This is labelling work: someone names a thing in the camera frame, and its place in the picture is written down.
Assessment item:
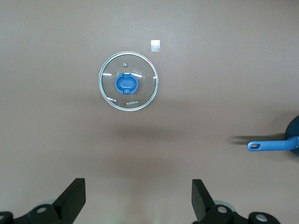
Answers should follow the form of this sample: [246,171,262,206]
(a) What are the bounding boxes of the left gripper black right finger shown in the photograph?
[192,179,280,224]

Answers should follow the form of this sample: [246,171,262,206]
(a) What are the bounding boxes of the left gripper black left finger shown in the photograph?
[0,177,86,224]

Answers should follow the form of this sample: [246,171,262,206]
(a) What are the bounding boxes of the glass lid with blue knob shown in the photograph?
[98,51,160,112]

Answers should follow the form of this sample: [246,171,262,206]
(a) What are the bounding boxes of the clear tape piece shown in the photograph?
[150,39,162,53]

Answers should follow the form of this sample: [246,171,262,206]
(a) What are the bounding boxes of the dark blue pot with handle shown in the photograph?
[246,114,299,157]

